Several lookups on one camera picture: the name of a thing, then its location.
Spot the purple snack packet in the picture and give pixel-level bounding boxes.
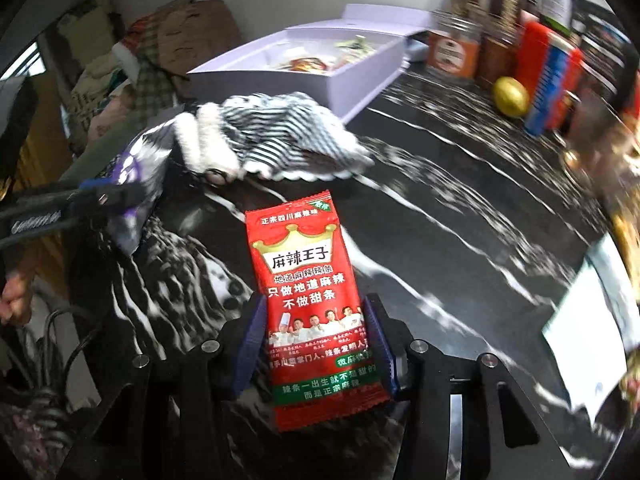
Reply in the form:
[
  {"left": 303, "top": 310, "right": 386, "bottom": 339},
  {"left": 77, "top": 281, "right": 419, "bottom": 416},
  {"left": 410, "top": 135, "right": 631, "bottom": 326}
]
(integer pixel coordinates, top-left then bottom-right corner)
[{"left": 106, "top": 118, "right": 175, "bottom": 255}]

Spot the red spicy strip packet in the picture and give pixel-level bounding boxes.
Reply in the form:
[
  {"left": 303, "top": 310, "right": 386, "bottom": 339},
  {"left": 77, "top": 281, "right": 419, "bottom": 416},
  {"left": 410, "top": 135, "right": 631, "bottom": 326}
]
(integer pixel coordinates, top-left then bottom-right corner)
[{"left": 245, "top": 191, "right": 390, "bottom": 431}]

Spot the red gold snack packet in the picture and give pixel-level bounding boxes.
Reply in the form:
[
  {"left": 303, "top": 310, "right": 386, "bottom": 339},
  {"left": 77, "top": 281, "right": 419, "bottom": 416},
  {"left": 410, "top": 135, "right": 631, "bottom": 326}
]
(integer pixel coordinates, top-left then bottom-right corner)
[{"left": 277, "top": 56, "right": 329, "bottom": 74}]

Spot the person's left hand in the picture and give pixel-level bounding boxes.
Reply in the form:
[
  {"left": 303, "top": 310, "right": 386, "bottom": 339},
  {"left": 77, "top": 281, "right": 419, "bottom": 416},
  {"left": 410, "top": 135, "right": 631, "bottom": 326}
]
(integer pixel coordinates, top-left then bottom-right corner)
[{"left": 1, "top": 270, "right": 32, "bottom": 326}]

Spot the plaid cloth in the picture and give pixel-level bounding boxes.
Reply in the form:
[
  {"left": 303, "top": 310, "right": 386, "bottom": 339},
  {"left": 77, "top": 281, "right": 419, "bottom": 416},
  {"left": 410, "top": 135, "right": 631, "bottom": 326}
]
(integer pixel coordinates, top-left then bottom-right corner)
[{"left": 134, "top": 16, "right": 175, "bottom": 129}]

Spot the brown blanket pile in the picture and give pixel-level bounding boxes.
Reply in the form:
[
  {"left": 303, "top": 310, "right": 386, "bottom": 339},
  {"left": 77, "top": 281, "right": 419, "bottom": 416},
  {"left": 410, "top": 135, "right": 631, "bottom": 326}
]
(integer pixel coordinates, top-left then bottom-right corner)
[{"left": 157, "top": 0, "right": 242, "bottom": 76}]

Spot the black white striped cloth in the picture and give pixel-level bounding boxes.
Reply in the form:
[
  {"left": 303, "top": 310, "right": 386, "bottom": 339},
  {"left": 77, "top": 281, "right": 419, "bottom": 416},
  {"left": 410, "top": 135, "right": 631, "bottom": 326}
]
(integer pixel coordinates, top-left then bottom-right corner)
[{"left": 172, "top": 92, "right": 373, "bottom": 186}]

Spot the white paper card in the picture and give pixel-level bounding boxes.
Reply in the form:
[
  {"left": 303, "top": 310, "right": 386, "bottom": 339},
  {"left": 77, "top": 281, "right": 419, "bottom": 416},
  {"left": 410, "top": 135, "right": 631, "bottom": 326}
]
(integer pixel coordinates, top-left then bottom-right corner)
[{"left": 542, "top": 234, "right": 639, "bottom": 422}]

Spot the white gift box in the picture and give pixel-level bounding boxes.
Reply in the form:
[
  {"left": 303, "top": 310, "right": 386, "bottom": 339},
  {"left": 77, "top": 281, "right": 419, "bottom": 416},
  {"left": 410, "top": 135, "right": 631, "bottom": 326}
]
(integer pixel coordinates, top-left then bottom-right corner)
[{"left": 188, "top": 3, "right": 433, "bottom": 122}]

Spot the yellow lemon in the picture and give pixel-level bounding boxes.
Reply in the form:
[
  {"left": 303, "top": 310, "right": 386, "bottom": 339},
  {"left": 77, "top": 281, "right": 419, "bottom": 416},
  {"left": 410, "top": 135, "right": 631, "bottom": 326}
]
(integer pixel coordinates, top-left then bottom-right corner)
[{"left": 492, "top": 77, "right": 529, "bottom": 118}]

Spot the blue white tube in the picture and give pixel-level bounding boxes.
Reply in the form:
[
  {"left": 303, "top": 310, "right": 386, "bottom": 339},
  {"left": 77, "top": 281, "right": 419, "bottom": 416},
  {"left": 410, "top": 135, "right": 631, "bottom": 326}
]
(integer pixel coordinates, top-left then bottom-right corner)
[{"left": 524, "top": 32, "right": 575, "bottom": 138}]

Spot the clear jar orange label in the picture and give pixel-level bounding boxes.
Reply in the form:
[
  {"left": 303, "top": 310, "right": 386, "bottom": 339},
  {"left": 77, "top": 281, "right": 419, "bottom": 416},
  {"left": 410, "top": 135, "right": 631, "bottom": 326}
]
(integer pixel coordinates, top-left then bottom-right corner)
[{"left": 426, "top": 12, "right": 483, "bottom": 81}]

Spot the red plastic bottle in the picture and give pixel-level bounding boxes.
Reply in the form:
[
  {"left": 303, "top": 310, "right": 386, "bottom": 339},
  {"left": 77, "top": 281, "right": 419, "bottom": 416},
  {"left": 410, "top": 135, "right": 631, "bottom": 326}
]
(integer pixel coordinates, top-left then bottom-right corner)
[{"left": 514, "top": 22, "right": 584, "bottom": 130}]

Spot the black coffee bag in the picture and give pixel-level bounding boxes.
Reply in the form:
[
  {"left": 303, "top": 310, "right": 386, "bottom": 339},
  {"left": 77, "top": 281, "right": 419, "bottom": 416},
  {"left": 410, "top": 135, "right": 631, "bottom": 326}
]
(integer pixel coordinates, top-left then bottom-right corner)
[{"left": 572, "top": 0, "right": 639, "bottom": 112}]

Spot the black cable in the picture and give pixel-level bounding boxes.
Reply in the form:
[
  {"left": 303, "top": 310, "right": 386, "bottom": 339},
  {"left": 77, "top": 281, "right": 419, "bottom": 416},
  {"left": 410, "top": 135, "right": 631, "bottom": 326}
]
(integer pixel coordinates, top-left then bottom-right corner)
[{"left": 29, "top": 306, "right": 101, "bottom": 451}]

